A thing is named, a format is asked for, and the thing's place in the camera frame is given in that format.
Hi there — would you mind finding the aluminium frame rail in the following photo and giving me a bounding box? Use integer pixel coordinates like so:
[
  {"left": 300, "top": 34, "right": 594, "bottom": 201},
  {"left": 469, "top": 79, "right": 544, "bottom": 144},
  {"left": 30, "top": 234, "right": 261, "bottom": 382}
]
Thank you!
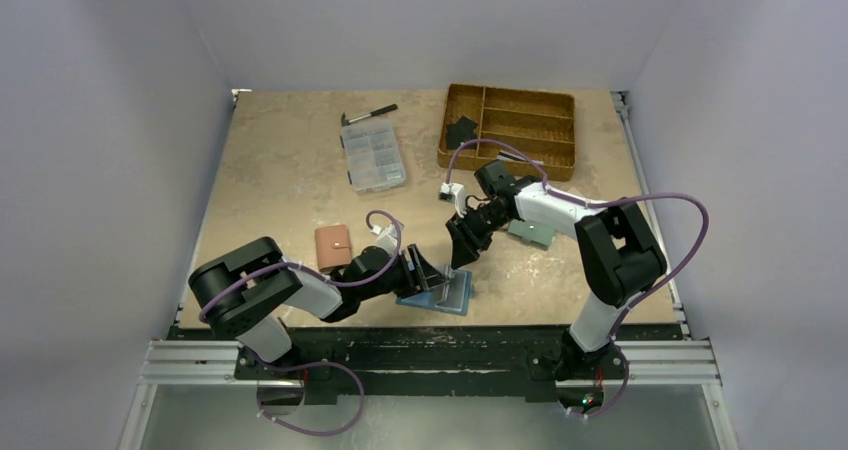
[{"left": 140, "top": 341, "right": 721, "bottom": 385}]

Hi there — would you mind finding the pink leather card holder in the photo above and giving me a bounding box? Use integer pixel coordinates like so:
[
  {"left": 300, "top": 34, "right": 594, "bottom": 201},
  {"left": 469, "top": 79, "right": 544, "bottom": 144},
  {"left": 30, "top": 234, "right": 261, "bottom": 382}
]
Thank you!
[{"left": 314, "top": 224, "right": 352, "bottom": 274}]

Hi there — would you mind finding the clear plastic screw organizer box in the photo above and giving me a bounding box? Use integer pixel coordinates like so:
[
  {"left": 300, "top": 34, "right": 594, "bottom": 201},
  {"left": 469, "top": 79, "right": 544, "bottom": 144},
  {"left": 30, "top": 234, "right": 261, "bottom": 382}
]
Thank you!
[{"left": 340, "top": 117, "right": 407, "bottom": 193}]

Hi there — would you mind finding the claw hammer black handle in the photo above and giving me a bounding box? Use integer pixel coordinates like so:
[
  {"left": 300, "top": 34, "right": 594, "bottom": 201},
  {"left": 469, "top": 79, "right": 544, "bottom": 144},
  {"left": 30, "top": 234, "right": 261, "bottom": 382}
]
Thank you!
[{"left": 340, "top": 104, "right": 398, "bottom": 127}]

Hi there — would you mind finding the teal green card holder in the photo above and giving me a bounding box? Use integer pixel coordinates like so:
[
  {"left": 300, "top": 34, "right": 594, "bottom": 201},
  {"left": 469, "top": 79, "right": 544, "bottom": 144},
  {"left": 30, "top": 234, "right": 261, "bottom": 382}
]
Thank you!
[{"left": 507, "top": 220, "right": 556, "bottom": 249}]

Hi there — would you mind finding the black VIP credit card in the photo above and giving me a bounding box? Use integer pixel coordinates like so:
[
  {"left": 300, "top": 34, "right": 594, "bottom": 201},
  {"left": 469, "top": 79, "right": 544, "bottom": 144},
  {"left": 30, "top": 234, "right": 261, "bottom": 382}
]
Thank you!
[{"left": 445, "top": 125, "right": 474, "bottom": 150}]

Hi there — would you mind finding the blue leather card holder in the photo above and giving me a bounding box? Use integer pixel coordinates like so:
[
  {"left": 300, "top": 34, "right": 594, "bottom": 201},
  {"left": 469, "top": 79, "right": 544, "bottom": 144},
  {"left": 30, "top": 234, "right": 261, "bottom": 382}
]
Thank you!
[{"left": 396, "top": 269, "right": 474, "bottom": 316}]

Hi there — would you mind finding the black metal base rail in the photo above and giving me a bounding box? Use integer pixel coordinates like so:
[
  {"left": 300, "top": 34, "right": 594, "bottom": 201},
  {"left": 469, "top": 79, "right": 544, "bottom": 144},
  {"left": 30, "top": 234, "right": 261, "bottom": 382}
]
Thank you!
[{"left": 164, "top": 324, "right": 691, "bottom": 405}]

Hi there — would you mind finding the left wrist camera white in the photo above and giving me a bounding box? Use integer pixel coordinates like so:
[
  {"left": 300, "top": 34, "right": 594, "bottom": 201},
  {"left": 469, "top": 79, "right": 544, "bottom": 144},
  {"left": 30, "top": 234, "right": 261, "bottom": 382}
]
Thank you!
[{"left": 370, "top": 223, "right": 404, "bottom": 255}]

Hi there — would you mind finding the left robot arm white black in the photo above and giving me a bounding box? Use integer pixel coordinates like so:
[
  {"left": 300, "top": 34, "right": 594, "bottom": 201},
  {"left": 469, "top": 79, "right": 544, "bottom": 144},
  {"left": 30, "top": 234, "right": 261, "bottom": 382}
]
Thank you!
[{"left": 188, "top": 237, "right": 450, "bottom": 365}]

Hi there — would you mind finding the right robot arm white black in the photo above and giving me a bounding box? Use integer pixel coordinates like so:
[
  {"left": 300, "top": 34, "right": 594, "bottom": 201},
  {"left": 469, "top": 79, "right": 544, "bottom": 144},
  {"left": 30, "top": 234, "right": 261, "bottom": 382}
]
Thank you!
[{"left": 438, "top": 160, "right": 667, "bottom": 381}]

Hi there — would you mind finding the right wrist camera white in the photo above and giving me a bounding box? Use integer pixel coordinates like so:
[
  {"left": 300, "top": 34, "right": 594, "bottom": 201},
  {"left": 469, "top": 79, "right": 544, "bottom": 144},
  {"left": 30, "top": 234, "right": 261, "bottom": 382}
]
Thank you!
[{"left": 438, "top": 182, "right": 466, "bottom": 215}]

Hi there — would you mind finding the grey striped card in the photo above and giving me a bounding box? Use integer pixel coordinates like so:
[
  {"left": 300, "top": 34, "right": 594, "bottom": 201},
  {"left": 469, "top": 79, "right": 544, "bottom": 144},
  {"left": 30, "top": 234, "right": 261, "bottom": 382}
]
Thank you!
[{"left": 497, "top": 150, "right": 544, "bottom": 166}]

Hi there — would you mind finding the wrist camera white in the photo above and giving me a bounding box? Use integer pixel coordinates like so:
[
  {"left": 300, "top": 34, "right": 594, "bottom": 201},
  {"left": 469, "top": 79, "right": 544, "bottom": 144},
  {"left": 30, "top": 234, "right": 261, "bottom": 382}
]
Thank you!
[
  {"left": 438, "top": 182, "right": 466, "bottom": 215},
  {"left": 370, "top": 223, "right": 404, "bottom": 255}
]

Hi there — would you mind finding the wicker cutlery tray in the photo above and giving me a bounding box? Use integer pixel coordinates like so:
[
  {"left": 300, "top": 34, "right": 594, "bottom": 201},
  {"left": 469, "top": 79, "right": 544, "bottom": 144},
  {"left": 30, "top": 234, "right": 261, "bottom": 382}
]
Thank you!
[{"left": 437, "top": 83, "right": 577, "bottom": 181}]

